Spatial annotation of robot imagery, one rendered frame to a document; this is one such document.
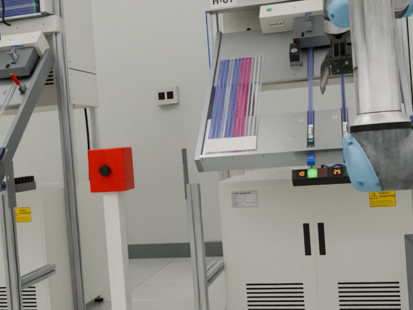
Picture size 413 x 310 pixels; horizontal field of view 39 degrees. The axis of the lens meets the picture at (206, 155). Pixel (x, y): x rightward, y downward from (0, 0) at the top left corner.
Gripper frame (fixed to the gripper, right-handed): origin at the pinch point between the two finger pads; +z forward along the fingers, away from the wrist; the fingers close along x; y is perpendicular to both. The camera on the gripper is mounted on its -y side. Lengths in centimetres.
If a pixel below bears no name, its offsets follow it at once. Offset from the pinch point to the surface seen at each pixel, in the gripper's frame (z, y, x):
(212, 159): 16.4, 8.9, -42.8
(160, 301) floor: 123, -32, -97
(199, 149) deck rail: 15, 4, -48
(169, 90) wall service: 76, -178, -115
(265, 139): 15.1, 0.9, -25.8
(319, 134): 15.0, 0.2, -8.4
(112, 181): 28, 1, -84
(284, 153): 15.8, 9.0, -19.1
